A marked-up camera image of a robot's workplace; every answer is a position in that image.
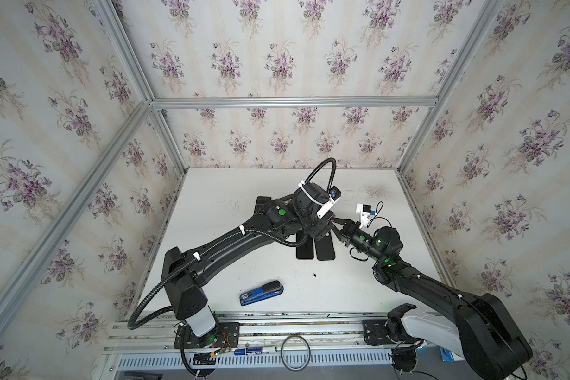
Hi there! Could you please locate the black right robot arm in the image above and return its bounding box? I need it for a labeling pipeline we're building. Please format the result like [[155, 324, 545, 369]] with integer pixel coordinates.
[[332, 218, 533, 379]]

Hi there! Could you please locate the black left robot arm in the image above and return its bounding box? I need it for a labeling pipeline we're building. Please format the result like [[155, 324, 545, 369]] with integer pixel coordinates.
[[128, 158, 340, 342]]

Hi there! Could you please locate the blue black stapler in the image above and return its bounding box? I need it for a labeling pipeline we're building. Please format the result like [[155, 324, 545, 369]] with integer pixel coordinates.
[[239, 280, 284, 307]]

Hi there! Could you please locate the blue marker pen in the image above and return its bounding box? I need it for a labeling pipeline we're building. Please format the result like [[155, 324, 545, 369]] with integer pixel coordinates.
[[234, 347, 278, 356]]

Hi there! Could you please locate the blue white box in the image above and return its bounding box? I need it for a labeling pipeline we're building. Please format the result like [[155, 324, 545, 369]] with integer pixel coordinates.
[[440, 348, 455, 363]]

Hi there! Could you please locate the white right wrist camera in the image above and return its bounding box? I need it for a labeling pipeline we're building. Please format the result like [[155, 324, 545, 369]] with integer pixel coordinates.
[[356, 204, 376, 227]]

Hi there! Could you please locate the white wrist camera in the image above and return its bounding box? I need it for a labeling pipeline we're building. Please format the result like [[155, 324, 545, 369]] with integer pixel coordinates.
[[317, 186, 341, 219], [356, 204, 376, 227]]

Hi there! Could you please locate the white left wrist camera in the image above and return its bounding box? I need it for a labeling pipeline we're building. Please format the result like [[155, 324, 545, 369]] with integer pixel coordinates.
[[317, 186, 341, 219]]

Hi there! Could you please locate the aluminium mounting rail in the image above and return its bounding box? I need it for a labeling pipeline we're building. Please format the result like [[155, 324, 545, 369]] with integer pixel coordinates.
[[102, 312, 387, 354]]

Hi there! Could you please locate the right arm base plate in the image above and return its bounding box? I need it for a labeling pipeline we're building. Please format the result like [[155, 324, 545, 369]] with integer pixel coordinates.
[[362, 319, 399, 346]]

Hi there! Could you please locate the black cable ring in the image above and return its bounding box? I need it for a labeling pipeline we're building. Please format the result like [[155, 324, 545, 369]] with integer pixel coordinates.
[[279, 335, 312, 372]]

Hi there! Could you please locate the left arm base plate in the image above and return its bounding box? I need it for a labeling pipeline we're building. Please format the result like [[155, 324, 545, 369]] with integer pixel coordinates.
[[174, 322, 241, 350]]

